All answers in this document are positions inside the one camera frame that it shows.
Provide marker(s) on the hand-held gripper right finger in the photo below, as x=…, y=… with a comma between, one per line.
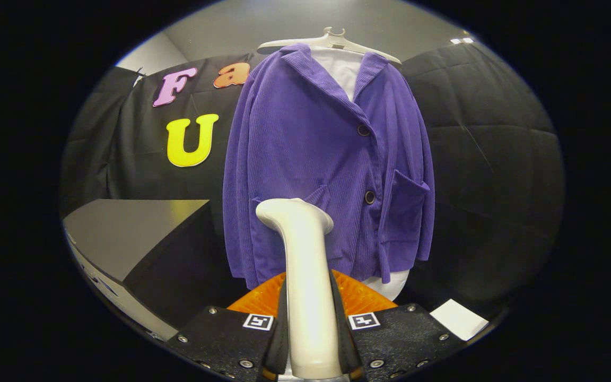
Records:
x=401, y=337

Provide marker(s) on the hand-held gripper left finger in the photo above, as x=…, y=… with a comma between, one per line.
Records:
x=231, y=339

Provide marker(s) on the white garment steamer head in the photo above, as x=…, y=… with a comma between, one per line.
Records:
x=308, y=286

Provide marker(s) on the white clothes hanger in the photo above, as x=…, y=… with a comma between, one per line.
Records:
x=332, y=41

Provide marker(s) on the white paper sheet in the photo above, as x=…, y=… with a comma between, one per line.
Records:
x=459, y=320

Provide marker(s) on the grey cabinet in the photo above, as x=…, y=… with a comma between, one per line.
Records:
x=125, y=233

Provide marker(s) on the black backdrop cloth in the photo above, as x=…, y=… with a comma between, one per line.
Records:
x=486, y=159

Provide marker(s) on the rectangular ceiling light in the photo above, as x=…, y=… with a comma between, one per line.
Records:
x=462, y=40

